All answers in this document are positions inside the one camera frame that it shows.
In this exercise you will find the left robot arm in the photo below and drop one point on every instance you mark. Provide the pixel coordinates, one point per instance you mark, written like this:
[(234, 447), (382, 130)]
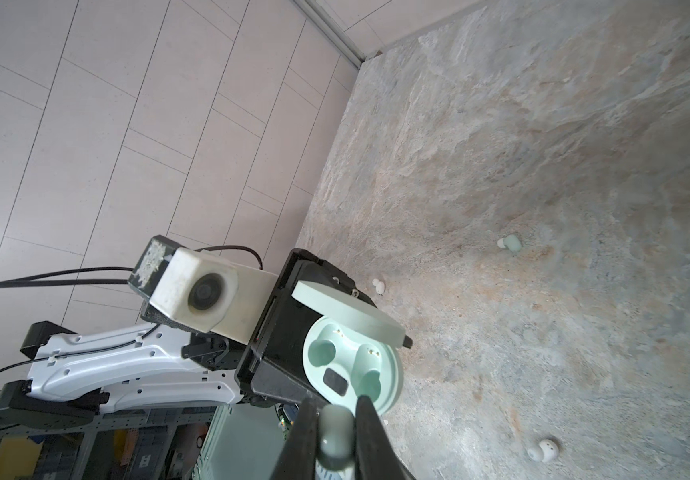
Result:
[(75, 377)]

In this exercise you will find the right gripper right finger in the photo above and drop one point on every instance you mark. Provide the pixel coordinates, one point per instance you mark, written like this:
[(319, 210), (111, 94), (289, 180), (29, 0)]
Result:
[(375, 457)]

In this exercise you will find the white earbud near case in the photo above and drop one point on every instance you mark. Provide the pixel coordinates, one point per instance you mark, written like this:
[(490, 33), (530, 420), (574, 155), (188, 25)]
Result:
[(545, 450)]

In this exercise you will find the green earbud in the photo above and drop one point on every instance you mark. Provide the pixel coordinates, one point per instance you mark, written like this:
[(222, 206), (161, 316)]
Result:
[(511, 243), (336, 438)]

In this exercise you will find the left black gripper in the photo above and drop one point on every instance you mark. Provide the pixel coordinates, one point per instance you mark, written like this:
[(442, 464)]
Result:
[(271, 367)]

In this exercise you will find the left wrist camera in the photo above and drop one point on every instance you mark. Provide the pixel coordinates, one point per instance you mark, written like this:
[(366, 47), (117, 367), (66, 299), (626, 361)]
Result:
[(200, 291)]

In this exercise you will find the white earbud left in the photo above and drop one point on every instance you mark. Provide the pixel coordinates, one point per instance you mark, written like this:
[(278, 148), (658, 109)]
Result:
[(379, 286)]

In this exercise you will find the green earbud charging case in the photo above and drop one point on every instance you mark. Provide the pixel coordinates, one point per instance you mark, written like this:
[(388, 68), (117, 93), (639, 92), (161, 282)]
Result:
[(351, 350)]

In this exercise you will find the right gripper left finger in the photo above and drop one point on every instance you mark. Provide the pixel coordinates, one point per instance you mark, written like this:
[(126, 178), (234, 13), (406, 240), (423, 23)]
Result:
[(297, 460)]

